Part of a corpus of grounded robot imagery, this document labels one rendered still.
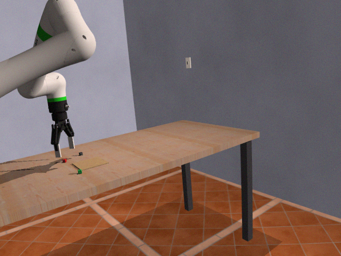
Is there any tan flat mat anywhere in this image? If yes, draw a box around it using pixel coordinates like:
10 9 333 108
72 157 109 171

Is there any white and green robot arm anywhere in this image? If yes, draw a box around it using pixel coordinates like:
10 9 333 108
0 0 96 114

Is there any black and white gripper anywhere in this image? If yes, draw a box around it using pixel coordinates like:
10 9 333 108
51 112 75 158

